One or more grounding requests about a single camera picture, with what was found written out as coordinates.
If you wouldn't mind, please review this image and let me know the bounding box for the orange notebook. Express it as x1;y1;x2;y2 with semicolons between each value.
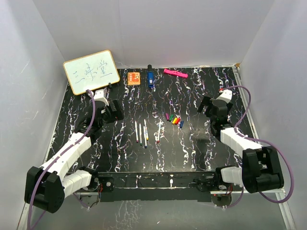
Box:
127;72;141;86

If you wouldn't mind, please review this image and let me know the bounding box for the white pen blue tip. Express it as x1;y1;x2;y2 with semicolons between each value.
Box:
143;126;147;148

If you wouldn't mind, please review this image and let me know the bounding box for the white pen purple tip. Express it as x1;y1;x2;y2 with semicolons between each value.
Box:
135;121;139;143

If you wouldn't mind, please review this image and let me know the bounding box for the pink plastic clip bar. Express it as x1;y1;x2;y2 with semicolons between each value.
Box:
164;69;188;79

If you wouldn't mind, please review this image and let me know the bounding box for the white pen green tip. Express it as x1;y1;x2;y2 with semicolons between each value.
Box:
139;123;142;146

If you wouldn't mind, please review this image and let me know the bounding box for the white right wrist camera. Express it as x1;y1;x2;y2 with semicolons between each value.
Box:
216;89;233;103

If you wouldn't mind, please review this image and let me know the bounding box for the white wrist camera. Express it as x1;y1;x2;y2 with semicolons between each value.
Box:
216;89;233;103
94;89;108;104

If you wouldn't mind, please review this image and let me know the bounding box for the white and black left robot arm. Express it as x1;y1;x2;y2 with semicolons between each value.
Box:
24;100;124;213

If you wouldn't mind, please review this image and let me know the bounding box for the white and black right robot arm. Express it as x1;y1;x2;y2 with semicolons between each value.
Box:
198;96;284;193

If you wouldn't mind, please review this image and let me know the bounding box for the small wood-framed whiteboard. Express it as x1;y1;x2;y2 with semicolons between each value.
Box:
63;50;120;95

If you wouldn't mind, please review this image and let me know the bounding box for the white pen red tip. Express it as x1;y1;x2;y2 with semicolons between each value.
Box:
157;121;162;143

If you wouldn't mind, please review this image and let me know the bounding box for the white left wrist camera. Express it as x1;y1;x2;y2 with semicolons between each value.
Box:
94;89;108;104

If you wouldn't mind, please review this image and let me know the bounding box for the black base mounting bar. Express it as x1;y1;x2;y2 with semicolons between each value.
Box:
97;171;243;203

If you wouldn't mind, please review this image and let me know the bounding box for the blue whiteboard eraser marker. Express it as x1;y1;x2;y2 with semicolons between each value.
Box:
147;65;154;88

